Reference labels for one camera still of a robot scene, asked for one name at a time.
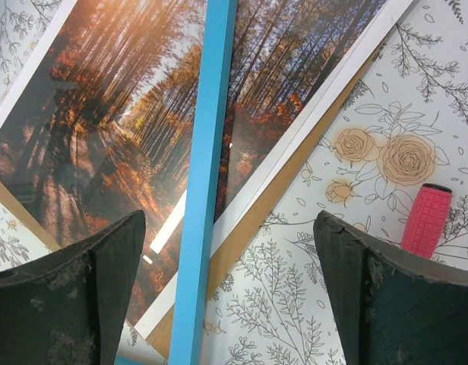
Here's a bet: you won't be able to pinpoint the brown frame backing board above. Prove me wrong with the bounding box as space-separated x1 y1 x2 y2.
0 66 374 360

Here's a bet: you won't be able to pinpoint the blue picture frame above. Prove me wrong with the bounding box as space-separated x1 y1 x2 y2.
169 1 237 364

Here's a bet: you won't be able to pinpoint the floral patterned table mat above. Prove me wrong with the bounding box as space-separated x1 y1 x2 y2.
0 1 468 364

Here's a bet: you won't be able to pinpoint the red handled screwdriver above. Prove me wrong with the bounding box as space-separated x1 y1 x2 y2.
400 183 453 259

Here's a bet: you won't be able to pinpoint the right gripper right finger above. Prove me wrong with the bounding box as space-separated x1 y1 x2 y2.
313 211 468 364

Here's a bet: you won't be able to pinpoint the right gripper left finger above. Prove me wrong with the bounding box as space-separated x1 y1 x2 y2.
0 210 146 364

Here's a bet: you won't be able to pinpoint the autumn forest photo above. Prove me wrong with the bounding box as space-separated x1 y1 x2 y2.
0 1 409 327

